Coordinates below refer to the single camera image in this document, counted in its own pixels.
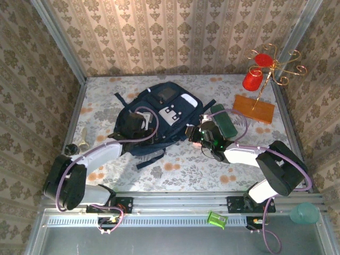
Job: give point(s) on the aluminium table edge rail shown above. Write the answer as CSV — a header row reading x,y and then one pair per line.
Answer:
x,y
284,111
77,106

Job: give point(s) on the teal plastic cup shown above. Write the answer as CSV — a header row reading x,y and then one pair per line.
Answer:
x,y
305,213

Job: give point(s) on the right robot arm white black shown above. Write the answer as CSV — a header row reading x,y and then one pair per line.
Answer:
x,y
281,170

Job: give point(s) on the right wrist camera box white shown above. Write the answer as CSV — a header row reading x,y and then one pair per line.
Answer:
x,y
205,118

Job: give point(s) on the red plastic cup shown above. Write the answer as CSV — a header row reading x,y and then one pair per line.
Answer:
x,y
263,59
252,81

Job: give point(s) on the aluminium frame post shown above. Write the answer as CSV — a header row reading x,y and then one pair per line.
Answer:
x,y
62,45
298,34

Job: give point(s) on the beige wooden scoop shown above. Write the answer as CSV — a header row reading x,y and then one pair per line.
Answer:
x,y
84,144

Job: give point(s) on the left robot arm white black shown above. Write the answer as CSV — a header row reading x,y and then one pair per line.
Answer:
x,y
63,183

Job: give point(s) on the navy student backpack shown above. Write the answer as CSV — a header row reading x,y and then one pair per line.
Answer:
x,y
183,125

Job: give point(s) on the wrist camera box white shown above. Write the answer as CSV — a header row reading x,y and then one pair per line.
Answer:
x,y
145,117
205,118

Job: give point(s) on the green snack packet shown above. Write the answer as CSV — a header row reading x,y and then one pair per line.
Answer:
x,y
217,220

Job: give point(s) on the green pencil case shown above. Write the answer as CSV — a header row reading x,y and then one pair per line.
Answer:
x,y
228,127

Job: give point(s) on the grey metal tray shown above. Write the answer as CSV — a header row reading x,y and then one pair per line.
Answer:
x,y
159,241

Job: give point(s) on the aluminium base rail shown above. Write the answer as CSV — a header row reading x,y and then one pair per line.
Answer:
x,y
180,203

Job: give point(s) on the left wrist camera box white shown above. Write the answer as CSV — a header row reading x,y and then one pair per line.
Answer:
x,y
145,117

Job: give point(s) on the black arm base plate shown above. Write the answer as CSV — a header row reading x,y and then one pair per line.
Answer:
x,y
235,204
125,204

